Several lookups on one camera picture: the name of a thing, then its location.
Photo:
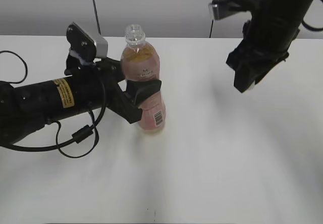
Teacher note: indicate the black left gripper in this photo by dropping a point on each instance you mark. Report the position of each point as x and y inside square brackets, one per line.
[96, 86]

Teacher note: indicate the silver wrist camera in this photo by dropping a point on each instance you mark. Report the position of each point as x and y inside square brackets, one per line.
[220, 9]
[85, 45]

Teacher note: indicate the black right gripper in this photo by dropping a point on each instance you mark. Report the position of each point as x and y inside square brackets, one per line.
[251, 64]

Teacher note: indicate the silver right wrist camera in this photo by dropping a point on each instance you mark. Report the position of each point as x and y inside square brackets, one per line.
[220, 9]

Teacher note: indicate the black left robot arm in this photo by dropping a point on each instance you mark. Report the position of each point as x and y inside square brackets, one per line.
[29, 108]

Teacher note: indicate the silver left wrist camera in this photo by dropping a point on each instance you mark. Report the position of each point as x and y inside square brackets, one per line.
[85, 45]

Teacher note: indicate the white bottle cap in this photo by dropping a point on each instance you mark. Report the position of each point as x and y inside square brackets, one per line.
[252, 85]

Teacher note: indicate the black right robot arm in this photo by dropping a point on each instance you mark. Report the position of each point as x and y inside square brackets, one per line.
[266, 41]

